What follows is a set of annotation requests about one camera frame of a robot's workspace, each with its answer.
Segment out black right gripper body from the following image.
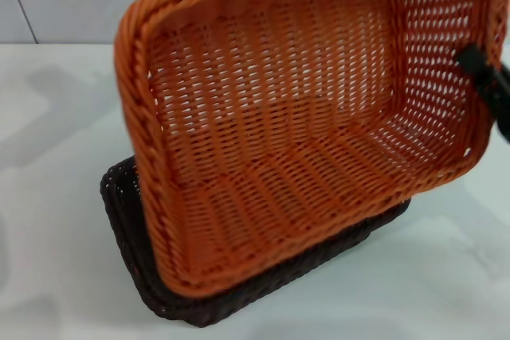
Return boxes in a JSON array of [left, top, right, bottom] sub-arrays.
[[490, 59, 510, 145]]

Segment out orange wicker basket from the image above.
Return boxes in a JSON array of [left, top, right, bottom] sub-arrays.
[[113, 0, 505, 289]]

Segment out dark brown wicker basket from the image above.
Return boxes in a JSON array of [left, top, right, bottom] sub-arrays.
[[98, 155, 414, 322]]

